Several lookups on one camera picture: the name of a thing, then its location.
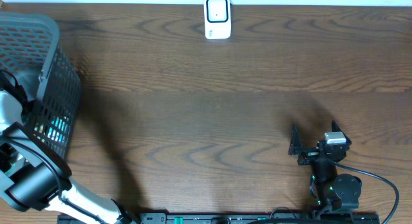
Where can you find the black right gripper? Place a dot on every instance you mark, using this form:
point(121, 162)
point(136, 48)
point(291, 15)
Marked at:
point(295, 143)

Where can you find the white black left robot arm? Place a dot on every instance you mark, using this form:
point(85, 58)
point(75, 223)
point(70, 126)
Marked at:
point(35, 177)

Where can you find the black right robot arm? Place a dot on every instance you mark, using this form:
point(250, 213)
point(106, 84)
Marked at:
point(335, 193)

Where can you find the white barcode scanner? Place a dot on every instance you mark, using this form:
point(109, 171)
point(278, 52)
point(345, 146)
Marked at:
point(217, 19)

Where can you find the grey plastic mesh basket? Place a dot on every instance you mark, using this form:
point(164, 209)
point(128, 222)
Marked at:
point(32, 57)

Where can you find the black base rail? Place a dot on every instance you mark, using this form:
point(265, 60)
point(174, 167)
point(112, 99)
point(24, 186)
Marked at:
point(163, 218)

